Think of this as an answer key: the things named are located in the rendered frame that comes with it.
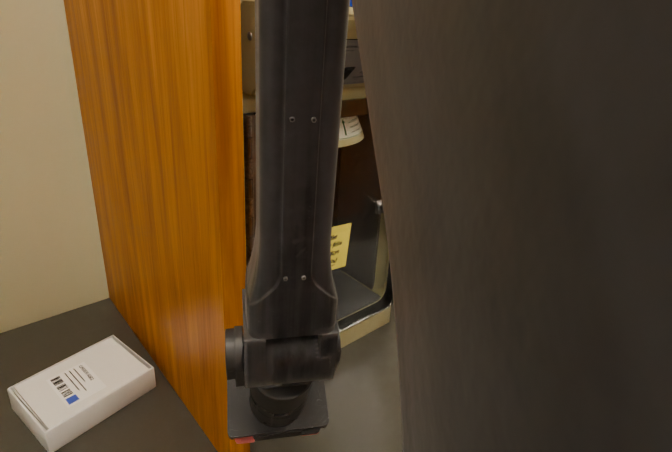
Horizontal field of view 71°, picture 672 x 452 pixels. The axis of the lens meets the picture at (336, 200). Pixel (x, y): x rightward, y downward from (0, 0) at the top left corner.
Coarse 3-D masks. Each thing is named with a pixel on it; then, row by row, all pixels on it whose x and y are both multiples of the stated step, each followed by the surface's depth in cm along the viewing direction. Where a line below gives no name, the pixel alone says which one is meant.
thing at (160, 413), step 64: (64, 320) 88; (0, 384) 74; (384, 384) 78; (0, 448) 63; (64, 448) 64; (128, 448) 64; (192, 448) 65; (256, 448) 66; (320, 448) 66; (384, 448) 67
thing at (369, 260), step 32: (352, 128) 68; (352, 160) 70; (352, 192) 72; (352, 224) 74; (384, 224) 80; (352, 256) 77; (384, 256) 83; (352, 288) 80; (384, 288) 86; (352, 320) 83
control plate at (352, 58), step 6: (348, 42) 52; (354, 42) 52; (348, 48) 53; (354, 48) 54; (348, 54) 54; (354, 54) 55; (348, 60) 56; (354, 60) 56; (360, 60) 57; (348, 66) 57; (354, 66) 58; (360, 66) 58; (354, 72) 59; (348, 78) 60; (354, 78) 61; (360, 78) 61
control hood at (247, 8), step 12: (252, 12) 50; (252, 24) 50; (348, 24) 49; (252, 36) 51; (348, 36) 51; (252, 48) 51; (252, 60) 52; (252, 72) 52; (252, 84) 53; (348, 84) 62; (360, 84) 63
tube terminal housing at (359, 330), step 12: (240, 0) 52; (252, 0) 53; (252, 96) 57; (348, 96) 67; (360, 96) 68; (252, 108) 57; (384, 312) 91; (360, 324) 87; (372, 324) 89; (384, 324) 92; (348, 336) 86; (360, 336) 88
